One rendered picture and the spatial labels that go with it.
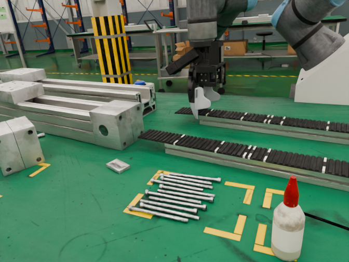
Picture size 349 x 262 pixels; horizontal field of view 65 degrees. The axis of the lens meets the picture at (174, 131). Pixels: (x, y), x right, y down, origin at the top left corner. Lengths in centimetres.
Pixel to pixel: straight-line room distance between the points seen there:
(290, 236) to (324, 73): 67
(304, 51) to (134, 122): 63
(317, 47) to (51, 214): 90
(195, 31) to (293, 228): 51
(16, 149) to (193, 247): 46
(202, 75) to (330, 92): 43
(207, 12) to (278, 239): 53
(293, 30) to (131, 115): 63
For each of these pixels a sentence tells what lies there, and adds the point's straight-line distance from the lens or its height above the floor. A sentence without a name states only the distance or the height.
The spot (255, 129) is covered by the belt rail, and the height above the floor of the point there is 79.
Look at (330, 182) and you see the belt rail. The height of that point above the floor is 79.
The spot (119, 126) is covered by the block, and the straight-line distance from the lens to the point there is 67.
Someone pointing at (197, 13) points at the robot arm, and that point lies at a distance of 72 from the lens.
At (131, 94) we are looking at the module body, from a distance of 87.
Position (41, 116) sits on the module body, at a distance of 89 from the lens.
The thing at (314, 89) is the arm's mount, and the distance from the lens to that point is 98.
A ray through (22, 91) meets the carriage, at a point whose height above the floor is 89.
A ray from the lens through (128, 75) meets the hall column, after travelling 427.
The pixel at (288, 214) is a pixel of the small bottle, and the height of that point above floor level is 85.
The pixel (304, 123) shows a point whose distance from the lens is 73.
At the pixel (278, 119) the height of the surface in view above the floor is 81.
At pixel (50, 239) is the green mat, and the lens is 50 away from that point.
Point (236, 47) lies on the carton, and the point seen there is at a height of 37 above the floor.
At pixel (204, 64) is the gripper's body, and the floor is 95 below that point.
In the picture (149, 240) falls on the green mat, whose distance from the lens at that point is 44.
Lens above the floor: 109
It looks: 24 degrees down
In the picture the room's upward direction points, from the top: 5 degrees counter-clockwise
